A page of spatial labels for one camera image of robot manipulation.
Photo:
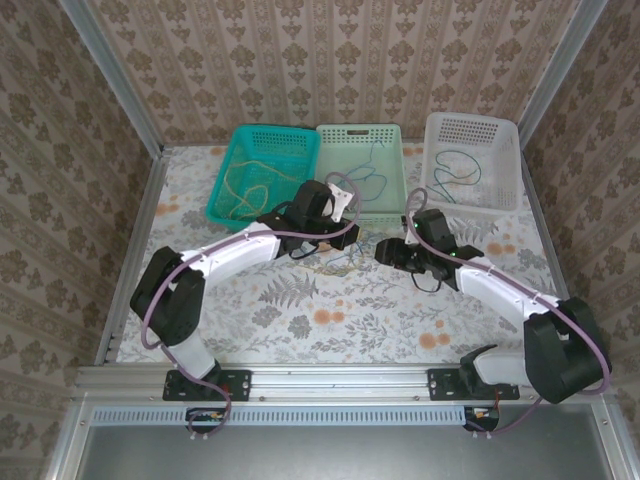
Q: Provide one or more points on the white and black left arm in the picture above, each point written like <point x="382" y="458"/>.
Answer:
<point x="235" y="247"/>

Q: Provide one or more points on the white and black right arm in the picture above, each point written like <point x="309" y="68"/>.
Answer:
<point x="500" y="292"/>

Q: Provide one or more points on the teal plastic basket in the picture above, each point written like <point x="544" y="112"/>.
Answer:
<point x="287" y="150"/>

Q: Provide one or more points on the mint green plastic basket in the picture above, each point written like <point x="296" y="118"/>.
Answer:
<point x="360" y="140"/>

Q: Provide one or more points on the floral patterned tablecloth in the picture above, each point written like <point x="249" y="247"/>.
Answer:
<point x="400" y="325"/>

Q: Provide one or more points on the white plastic basket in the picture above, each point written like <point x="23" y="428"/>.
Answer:
<point x="500" y="150"/>

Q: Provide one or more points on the grey metal panel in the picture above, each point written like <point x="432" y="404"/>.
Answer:
<point x="325" y="455"/>

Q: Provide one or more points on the aluminium frame rail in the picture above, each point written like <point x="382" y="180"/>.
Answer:
<point x="141" y="225"/>
<point x="340" y="382"/>
<point x="550" y="240"/>

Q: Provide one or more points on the aluminium frame post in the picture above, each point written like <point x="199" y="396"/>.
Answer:
<point x="114" y="75"/>
<point x="557" y="75"/>

